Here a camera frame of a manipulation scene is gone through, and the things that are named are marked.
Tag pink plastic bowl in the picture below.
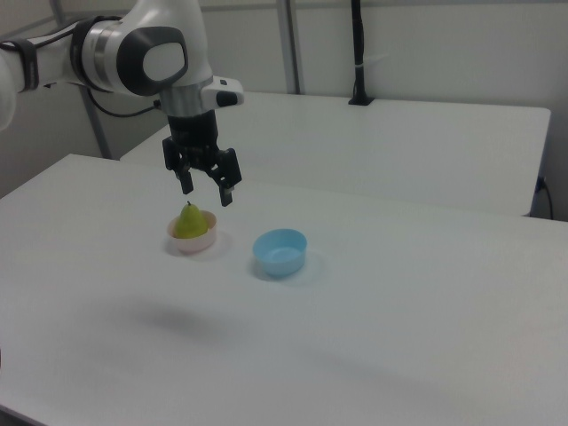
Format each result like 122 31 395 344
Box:
166 210 219 256

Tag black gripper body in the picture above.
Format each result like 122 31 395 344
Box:
167 110 221 173

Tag black camera pole with base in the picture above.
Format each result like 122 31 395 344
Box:
347 0 376 107

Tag blue plastic bowl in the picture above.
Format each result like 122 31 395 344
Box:
252 227 308 279

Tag grey partition post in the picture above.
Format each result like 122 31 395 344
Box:
276 0 304 95
81 86 113 160

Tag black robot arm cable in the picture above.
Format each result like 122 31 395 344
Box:
83 86 162 119

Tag green pear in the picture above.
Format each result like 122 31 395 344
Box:
174 201 210 240

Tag black wall cable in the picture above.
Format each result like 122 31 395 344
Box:
533 176 556 219

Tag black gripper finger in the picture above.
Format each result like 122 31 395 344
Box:
162 136 195 195
207 148 243 208

